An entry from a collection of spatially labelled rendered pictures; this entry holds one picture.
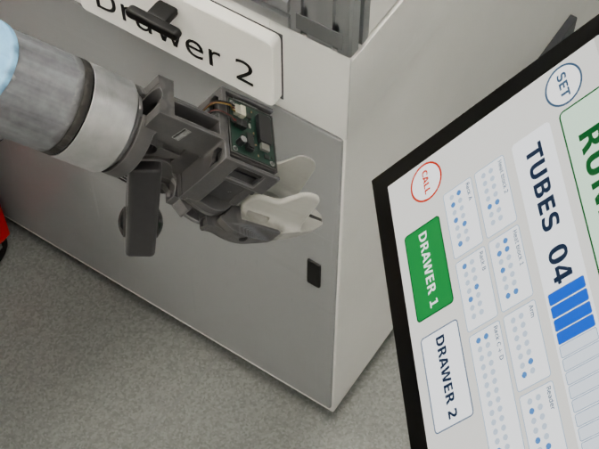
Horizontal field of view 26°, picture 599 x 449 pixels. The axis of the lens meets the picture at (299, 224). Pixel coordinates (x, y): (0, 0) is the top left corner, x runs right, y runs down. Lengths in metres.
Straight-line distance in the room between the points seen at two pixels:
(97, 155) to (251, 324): 1.14
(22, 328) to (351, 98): 1.05
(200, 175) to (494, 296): 0.29
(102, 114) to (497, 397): 0.40
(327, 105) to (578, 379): 0.58
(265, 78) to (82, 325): 0.94
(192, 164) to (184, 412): 1.27
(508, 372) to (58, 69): 0.44
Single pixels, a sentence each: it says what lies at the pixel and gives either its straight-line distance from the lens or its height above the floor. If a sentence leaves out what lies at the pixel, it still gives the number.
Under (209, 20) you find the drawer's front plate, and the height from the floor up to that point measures 0.92.
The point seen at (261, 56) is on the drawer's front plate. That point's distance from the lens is 1.48.
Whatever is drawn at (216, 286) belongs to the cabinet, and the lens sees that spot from 2.04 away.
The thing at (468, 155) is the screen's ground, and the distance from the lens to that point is 1.20.
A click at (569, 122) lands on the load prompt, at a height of 1.14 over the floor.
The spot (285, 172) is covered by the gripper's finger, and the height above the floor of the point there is 1.15.
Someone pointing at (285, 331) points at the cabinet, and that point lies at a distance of 2.01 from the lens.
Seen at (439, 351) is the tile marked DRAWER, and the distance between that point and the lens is 1.15.
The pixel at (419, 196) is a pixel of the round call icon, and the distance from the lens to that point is 1.23.
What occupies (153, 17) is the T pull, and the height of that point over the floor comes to 0.91.
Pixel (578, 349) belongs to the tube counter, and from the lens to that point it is 1.05.
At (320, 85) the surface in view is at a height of 0.88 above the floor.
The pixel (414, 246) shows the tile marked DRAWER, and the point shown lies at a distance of 1.21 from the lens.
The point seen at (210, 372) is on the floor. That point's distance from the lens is 2.27.
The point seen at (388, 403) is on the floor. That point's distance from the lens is 2.24.
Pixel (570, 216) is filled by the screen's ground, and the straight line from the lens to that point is 1.09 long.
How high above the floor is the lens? 2.01
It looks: 56 degrees down
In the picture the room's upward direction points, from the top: straight up
